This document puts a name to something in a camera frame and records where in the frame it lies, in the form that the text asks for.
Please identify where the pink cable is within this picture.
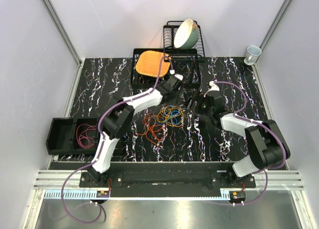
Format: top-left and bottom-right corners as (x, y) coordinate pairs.
(76, 124), (98, 149)

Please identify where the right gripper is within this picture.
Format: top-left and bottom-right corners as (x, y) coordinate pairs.
(183, 90), (213, 117)

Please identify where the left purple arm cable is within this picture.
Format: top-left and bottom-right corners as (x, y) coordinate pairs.
(61, 54), (175, 224)

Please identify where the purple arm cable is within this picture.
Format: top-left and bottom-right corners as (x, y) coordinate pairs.
(61, 54), (175, 224)
(204, 81), (287, 205)

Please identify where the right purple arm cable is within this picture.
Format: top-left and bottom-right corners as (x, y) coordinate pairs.
(204, 81), (287, 205)

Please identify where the green white bowl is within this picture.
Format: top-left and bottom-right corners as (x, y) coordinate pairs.
(173, 19), (200, 49)

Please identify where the black sorting bin left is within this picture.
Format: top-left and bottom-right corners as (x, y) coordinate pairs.
(45, 118), (74, 155)

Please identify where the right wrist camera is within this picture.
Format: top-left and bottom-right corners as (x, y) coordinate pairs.
(208, 81), (220, 91)

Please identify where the blue cable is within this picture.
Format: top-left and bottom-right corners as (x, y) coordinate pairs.
(163, 109), (184, 124)

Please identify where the yellow cable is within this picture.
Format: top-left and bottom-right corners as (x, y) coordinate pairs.
(158, 105), (186, 127)

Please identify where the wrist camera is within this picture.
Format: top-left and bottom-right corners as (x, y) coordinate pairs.
(208, 81), (220, 91)
(169, 69), (183, 81)

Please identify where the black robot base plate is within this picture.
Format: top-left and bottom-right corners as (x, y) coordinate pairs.
(79, 162), (256, 189)

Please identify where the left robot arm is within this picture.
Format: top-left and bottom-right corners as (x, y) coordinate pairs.
(88, 74), (183, 187)

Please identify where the orange cable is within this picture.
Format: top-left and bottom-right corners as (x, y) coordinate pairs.
(136, 111), (167, 146)

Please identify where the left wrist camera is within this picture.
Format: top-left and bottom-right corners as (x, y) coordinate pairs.
(169, 69), (183, 81)

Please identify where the black sorting bin middle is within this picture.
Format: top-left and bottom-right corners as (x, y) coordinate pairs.
(71, 118), (100, 154)

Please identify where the black sorting bin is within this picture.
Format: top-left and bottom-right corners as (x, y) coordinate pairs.
(71, 118), (100, 154)
(45, 118), (74, 155)

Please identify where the white mug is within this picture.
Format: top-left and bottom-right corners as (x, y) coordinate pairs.
(244, 45), (262, 65)

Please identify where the black dish rack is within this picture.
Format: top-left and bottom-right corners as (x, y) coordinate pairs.
(130, 20), (205, 89)

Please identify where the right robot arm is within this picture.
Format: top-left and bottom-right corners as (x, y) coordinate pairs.
(184, 90), (291, 187)

